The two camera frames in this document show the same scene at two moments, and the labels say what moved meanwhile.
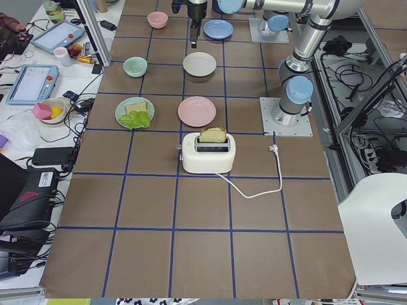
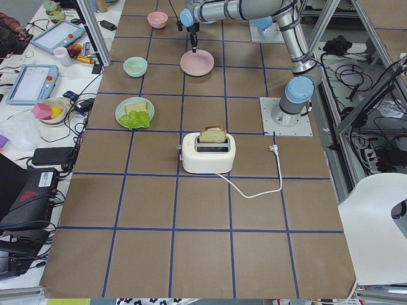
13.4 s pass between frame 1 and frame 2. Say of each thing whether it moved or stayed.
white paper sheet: stayed
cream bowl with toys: stayed
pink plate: moved
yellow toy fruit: stayed
